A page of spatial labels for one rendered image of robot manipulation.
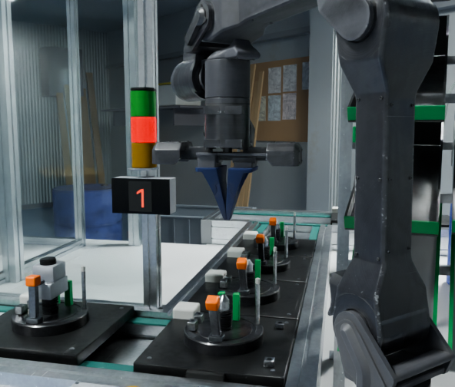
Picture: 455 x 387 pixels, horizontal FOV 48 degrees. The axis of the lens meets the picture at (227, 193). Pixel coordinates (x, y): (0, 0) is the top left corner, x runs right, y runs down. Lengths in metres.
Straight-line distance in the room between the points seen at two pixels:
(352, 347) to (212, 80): 0.35
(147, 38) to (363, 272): 0.73
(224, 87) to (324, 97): 4.71
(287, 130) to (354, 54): 5.56
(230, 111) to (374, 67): 0.24
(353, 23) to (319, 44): 4.99
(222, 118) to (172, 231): 2.29
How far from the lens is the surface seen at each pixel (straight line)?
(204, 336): 0.90
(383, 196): 0.45
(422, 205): 0.84
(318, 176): 5.38
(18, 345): 0.98
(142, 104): 1.01
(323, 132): 5.32
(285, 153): 0.62
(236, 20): 0.62
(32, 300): 1.00
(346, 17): 0.46
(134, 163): 1.02
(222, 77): 0.64
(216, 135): 0.64
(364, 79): 0.46
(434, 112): 0.76
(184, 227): 2.87
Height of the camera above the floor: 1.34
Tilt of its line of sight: 7 degrees down
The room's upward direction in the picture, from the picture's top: straight up
